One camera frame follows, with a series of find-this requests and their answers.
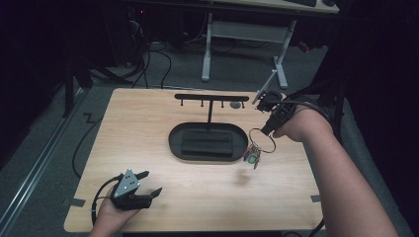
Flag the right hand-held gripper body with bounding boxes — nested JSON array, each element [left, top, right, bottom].
[[251, 68, 298, 132]]

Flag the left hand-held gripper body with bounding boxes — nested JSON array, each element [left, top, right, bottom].
[[110, 168, 154, 212]]

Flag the key bunch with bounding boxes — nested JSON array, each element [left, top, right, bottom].
[[243, 127, 277, 171]]

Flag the black oval tray with hook rack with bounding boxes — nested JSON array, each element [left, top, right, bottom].
[[168, 93, 250, 163]]

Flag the person's right hand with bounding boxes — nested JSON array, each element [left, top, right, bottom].
[[272, 106, 334, 143]]

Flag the person's left hand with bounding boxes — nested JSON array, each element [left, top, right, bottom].
[[94, 195, 141, 235]]

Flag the black metal stand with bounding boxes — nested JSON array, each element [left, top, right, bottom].
[[61, 55, 134, 119]]

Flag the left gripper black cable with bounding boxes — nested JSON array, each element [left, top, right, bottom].
[[90, 175, 124, 227]]

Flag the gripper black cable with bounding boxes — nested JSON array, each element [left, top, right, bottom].
[[90, 175, 124, 227], [268, 98, 331, 123]]

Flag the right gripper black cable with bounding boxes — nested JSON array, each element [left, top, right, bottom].
[[268, 98, 331, 123]]

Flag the thin black floor cable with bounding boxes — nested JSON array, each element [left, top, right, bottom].
[[71, 113, 104, 180]]

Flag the white desk frame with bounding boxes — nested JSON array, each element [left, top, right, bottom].
[[201, 0, 340, 91]]

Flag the metal floor rail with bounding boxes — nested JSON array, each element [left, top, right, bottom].
[[0, 87, 88, 233]]

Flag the black floor cables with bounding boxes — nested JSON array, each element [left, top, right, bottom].
[[126, 13, 173, 90]]

